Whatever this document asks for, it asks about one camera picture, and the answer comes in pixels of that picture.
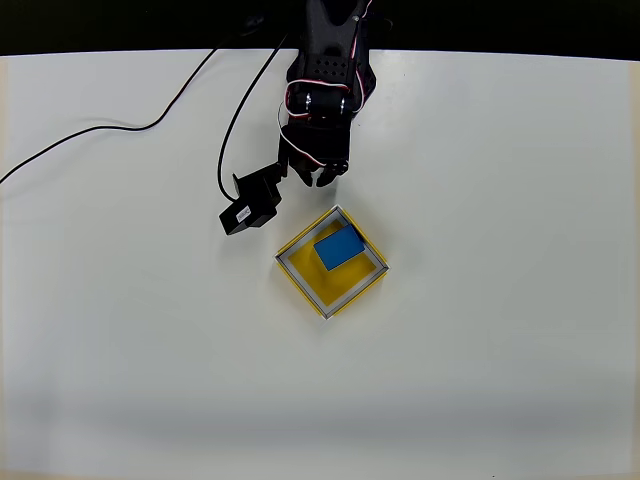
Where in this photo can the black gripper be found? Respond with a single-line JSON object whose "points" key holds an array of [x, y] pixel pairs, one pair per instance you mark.
{"points": [[314, 159]]}

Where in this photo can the blue block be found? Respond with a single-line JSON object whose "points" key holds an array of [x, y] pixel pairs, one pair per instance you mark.
{"points": [[340, 248]]}

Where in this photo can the yellow square tray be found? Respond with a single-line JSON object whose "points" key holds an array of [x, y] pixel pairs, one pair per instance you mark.
{"points": [[350, 285]]}

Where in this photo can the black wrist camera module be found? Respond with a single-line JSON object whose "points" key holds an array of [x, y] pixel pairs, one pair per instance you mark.
{"points": [[250, 202]]}

